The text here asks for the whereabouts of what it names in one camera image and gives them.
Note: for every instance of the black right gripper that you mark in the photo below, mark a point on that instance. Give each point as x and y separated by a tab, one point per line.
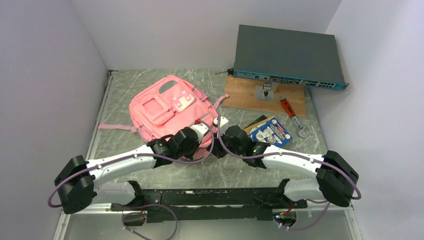
217	150

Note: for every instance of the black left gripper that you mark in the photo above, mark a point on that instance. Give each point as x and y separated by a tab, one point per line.
190	154

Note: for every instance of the blue sticker book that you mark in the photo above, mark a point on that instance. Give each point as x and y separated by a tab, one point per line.
271	131

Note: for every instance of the pink student backpack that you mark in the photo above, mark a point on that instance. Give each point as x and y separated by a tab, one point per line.
168	106

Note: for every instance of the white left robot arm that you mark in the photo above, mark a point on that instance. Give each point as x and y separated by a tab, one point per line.
82	183

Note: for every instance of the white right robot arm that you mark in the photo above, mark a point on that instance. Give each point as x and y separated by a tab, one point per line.
328	177

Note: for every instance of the wooden board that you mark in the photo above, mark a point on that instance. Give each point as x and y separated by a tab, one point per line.
247	94

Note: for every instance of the orange adjustable wrench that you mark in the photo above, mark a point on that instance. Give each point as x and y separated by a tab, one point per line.
300	128

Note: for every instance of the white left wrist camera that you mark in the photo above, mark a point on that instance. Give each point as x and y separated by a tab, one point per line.
202	129

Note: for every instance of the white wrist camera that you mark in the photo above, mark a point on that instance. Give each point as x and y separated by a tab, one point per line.
202	129
221	123

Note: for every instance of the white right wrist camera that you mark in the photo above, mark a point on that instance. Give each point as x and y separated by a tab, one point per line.
221	123

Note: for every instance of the grey metal bracket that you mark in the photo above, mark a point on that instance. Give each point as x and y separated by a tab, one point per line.
266	92

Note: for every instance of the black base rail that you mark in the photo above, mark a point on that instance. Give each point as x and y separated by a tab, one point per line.
259	203

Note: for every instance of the blue network switch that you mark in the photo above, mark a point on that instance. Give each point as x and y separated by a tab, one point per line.
288	57

